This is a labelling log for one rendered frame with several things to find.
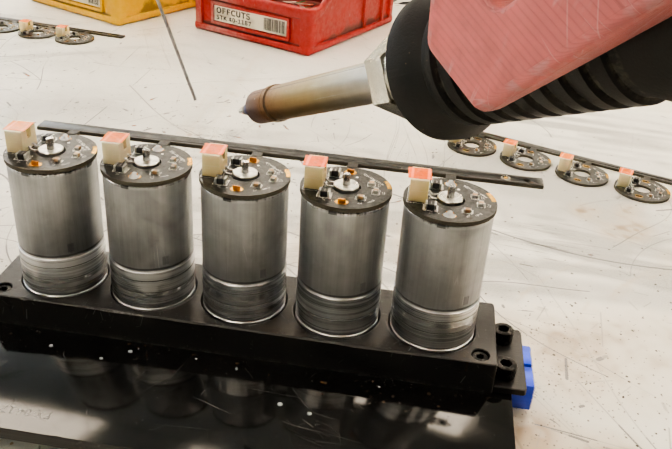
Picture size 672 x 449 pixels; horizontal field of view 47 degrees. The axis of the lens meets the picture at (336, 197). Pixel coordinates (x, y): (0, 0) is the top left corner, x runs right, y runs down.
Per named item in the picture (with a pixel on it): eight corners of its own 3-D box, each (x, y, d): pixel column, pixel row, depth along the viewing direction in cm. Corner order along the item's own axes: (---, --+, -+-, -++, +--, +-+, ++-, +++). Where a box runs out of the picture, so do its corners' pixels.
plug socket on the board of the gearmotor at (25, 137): (32, 155, 21) (29, 133, 21) (3, 152, 21) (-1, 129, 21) (46, 144, 22) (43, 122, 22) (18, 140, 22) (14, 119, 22)
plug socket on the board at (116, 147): (129, 167, 21) (127, 145, 21) (99, 163, 21) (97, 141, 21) (140, 155, 22) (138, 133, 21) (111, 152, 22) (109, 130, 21)
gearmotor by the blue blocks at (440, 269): (470, 381, 22) (498, 224, 19) (383, 369, 22) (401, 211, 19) (469, 328, 24) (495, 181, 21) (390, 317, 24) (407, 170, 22)
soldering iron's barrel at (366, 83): (238, 146, 18) (416, 121, 13) (223, 80, 18) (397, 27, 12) (290, 133, 19) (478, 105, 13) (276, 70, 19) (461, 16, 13)
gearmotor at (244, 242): (275, 353, 22) (279, 196, 20) (192, 341, 22) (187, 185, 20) (291, 304, 24) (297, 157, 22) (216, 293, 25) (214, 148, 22)
